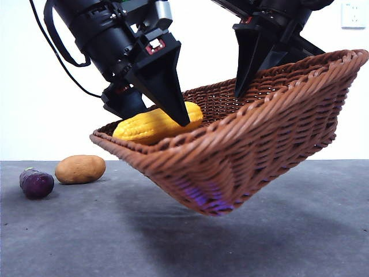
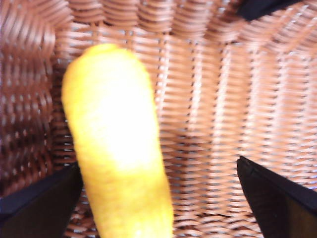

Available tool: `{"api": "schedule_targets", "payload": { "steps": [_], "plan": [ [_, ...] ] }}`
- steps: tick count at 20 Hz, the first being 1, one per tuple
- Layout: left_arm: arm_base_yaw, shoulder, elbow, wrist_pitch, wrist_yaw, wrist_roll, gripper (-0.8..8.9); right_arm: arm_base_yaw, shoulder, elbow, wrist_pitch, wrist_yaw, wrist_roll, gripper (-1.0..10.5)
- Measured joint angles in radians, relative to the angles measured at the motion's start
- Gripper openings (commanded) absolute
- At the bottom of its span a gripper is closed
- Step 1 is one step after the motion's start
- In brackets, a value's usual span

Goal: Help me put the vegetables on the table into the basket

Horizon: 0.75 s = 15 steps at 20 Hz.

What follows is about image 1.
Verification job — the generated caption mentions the brown potato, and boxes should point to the brown potato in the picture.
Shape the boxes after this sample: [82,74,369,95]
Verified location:
[54,155,107,185]

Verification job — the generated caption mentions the brown wicker basket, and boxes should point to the brown wicker basket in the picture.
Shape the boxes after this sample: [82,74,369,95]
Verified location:
[89,48,369,216]

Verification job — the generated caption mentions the purple eggplant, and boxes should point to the purple eggplant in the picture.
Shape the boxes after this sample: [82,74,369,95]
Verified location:
[19,167,55,200]

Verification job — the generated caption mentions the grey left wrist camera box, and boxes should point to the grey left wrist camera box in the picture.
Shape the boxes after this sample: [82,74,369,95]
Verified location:
[154,0,174,29]

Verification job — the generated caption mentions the white wall socket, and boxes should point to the white wall socket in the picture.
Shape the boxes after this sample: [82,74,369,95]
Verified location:
[341,2,366,29]

